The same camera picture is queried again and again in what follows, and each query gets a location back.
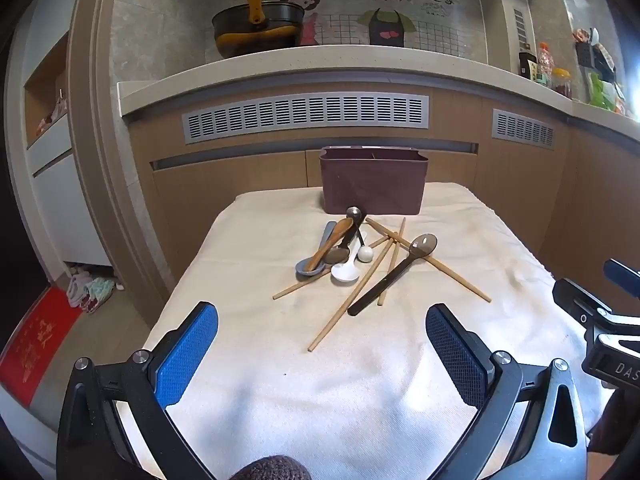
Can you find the red floor mat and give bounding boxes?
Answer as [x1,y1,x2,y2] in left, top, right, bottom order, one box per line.
[0,286,83,401]

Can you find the cartoon wall poster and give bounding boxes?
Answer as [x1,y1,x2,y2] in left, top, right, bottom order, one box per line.
[232,0,488,56]

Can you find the small white wall vent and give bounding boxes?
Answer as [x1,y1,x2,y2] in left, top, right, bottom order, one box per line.
[512,8,529,46]

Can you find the short grey vent grille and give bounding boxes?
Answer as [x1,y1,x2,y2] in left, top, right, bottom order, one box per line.
[491,108,556,148]

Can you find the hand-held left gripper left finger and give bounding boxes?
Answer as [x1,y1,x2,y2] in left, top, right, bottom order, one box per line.
[56,301,220,480]

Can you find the wooden wall niche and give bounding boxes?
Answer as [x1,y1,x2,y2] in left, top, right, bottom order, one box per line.
[24,35,71,148]

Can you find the grey plastic spoon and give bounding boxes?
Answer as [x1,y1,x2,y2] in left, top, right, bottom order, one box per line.
[295,221,338,281]

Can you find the wooden spoon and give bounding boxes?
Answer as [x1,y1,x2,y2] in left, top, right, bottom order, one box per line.
[306,217,355,271]

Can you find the person's right forearm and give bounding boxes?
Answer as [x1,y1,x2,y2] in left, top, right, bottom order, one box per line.
[587,385,640,480]

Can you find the long grey vent grille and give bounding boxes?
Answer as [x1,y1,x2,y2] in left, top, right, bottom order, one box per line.
[181,94,431,145]

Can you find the green plastic bag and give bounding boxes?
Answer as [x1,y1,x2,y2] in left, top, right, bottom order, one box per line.
[587,72,626,111]

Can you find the pale green slippers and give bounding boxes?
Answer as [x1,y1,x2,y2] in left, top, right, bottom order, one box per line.
[82,275,119,314]

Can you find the maroon plastic utensil box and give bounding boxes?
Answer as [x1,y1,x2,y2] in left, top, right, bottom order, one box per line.
[319,146,430,216]

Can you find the yellow-lidded red jar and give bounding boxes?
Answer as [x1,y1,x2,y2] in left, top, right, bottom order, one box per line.
[550,68,572,99]

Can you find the wooden cabinet front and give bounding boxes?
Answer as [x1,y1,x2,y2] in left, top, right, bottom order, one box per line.
[127,85,640,361]

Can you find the dark brown knitted cloth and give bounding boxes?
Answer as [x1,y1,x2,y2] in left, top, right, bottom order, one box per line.
[235,455,313,480]

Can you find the beige stone counter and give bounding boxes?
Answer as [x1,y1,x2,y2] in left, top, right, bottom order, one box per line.
[117,45,640,156]

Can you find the black pot with yellow handle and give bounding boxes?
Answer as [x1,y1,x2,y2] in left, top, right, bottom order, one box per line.
[211,0,307,59]

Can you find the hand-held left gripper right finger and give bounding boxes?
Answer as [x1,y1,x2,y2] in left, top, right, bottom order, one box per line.
[425,302,591,480]

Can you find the white towel cloth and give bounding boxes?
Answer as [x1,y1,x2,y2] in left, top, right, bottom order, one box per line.
[115,182,616,480]

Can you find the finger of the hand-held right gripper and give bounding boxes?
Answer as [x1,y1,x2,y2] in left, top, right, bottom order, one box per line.
[603,258,640,302]
[552,277,620,325]

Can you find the orange-capped bottle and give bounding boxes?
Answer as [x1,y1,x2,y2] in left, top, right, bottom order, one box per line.
[537,42,555,86]

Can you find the translucent brown black-handled spoon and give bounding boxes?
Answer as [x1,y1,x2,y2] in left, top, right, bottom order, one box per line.
[347,233,440,317]

